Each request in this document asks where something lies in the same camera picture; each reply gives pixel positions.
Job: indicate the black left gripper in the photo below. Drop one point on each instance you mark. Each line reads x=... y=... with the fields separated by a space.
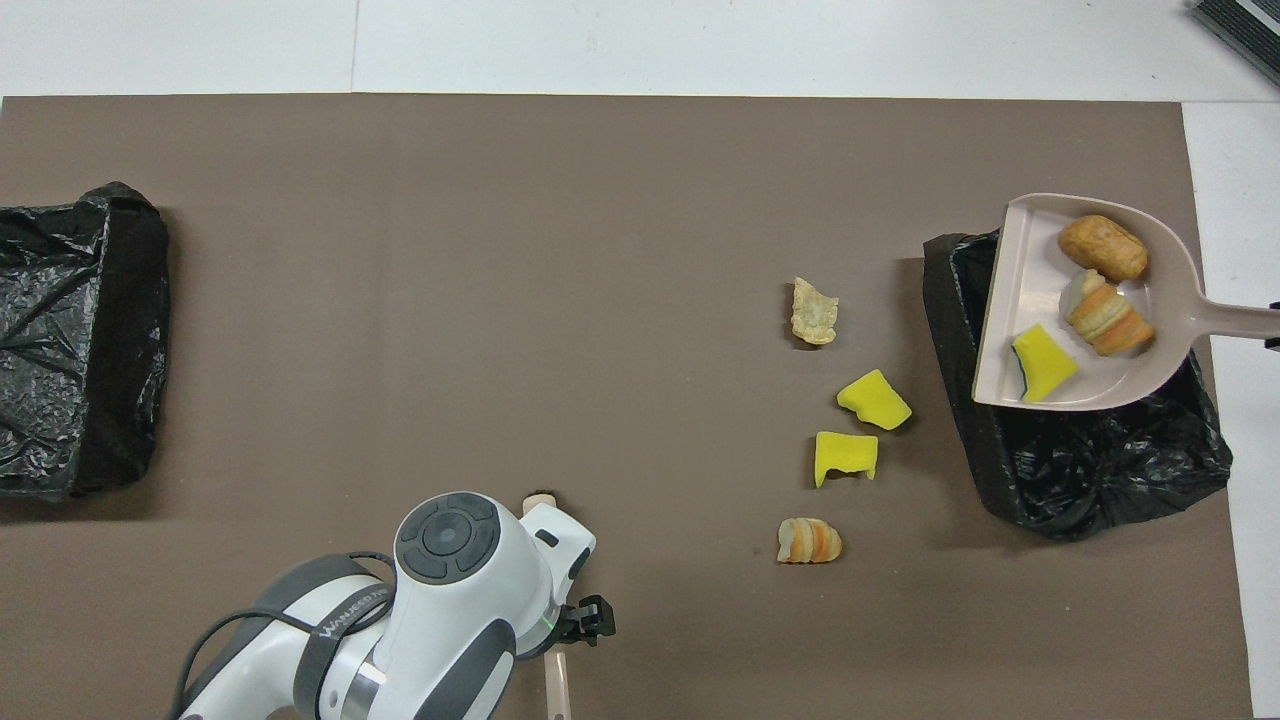
x=565 y=630

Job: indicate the beige brush with black bristles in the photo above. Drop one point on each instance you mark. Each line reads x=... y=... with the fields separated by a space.
x=558 y=690

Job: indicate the pale striped bread chunk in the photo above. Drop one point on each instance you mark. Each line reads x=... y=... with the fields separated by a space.
x=1110 y=318

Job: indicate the brown bread roll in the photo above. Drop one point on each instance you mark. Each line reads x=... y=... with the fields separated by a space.
x=1103 y=248

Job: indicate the yellow sponge piece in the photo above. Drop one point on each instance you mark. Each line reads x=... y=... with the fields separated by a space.
x=845 y=455
x=1045 y=365
x=874 y=400

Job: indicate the beige plastic dustpan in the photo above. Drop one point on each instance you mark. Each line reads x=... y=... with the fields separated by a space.
x=1030 y=290

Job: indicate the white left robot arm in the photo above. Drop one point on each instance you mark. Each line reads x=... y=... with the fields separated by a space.
x=460 y=600

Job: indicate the bin lined with black bag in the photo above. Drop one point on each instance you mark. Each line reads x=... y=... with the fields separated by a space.
x=1100 y=470
x=90 y=330

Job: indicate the orange striped croissant piece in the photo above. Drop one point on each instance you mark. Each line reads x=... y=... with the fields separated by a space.
x=808 y=541

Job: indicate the dark ribbed device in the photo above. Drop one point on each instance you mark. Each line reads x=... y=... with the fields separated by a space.
x=1240 y=25

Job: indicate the brown table mat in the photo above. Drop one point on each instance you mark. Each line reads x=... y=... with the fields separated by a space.
x=400 y=350

